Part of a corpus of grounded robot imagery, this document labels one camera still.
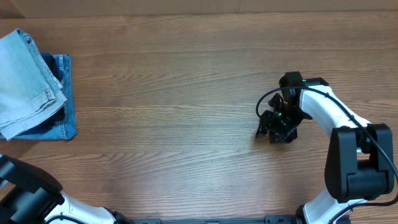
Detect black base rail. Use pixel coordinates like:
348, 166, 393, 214
132, 215, 294, 224

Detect folded blue denim jeans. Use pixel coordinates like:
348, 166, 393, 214
13, 55, 77, 140

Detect light blue denim jeans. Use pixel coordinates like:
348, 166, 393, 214
1, 29, 67, 141

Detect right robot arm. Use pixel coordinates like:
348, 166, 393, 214
256, 72, 397, 224

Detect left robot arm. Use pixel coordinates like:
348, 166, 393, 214
1, 155, 132, 224

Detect right black cable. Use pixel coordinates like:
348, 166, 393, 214
255, 86, 398, 224

